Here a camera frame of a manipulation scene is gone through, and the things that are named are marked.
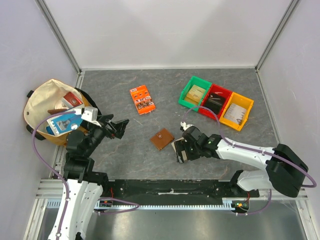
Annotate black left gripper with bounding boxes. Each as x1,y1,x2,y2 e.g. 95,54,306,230
83,113,129,156

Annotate brown leather card wallet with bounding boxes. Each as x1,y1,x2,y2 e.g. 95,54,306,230
150,128,175,151

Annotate beige card holder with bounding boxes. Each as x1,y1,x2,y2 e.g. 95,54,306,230
171,140,184,164

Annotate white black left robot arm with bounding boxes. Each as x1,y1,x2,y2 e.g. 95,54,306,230
48,114,129,240

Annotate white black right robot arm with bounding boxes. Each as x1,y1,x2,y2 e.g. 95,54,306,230
172,124,309,198

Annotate gold cards in green bin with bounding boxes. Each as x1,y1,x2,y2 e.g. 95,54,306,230
184,84,206,105

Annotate black cards in red bin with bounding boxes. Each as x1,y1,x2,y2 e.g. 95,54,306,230
203,93,226,115

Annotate white cards in yellow bin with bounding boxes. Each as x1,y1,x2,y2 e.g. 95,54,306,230
223,103,247,125

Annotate orange screw box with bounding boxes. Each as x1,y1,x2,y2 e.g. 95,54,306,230
129,85,156,115

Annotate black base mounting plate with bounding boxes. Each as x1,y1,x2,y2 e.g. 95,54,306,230
101,179,260,206

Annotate red white product box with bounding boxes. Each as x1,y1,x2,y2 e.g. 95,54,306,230
61,92,83,109

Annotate red plastic bin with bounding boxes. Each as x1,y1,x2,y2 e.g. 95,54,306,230
200,83,233,119

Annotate blue white product box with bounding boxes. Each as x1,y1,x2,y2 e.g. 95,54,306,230
46,107,83,137

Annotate green plastic bin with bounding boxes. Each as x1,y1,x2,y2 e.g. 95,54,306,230
178,76,212,109

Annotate yellow plastic bin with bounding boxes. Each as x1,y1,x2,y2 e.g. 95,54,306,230
219,92,254,132

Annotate yellow canvas tote bag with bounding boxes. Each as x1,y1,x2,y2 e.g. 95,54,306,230
23,79,101,146

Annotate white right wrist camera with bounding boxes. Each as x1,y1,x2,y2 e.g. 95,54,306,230
180,121,194,132

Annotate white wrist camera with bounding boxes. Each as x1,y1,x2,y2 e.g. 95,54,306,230
81,106,100,126
180,121,194,132

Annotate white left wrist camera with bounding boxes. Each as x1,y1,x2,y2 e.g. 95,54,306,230
81,106,100,126

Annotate grey slotted cable duct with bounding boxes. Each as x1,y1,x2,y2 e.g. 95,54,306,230
46,198,237,211

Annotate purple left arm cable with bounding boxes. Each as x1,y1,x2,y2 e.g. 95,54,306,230
31,111,140,240

